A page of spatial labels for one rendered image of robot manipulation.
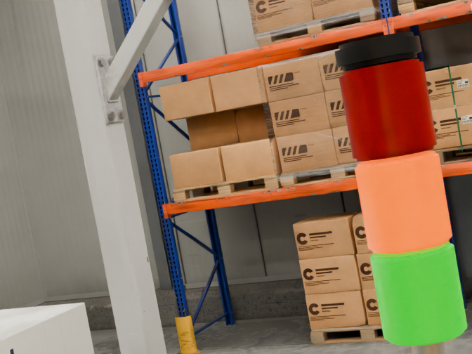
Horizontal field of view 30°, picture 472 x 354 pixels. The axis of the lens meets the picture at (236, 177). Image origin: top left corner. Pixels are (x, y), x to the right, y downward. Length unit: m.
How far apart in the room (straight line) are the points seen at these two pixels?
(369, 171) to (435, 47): 9.06
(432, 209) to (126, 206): 2.58
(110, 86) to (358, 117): 2.56
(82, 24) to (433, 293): 2.62
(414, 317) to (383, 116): 0.12
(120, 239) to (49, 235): 8.92
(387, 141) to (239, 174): 8.43
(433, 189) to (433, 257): 0.04
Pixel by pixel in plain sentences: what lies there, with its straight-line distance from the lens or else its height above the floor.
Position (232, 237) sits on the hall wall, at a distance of 10.57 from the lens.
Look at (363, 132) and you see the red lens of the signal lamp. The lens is 0.51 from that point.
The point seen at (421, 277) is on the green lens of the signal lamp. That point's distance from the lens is 0.52.
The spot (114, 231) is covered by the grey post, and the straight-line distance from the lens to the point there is 3.07.
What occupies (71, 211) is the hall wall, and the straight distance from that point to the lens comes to 11.70.
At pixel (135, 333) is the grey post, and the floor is 1.65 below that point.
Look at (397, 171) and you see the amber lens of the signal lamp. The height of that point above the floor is 2.26.
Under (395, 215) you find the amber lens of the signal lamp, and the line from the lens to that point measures 0.51.
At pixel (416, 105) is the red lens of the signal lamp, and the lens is 0.51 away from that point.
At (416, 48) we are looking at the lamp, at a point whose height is 2.33.
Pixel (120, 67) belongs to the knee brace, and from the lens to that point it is 3.02.
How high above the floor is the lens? 2.31
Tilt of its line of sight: 3 degrees down
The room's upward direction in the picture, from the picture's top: 10 degrees counter-clockwise
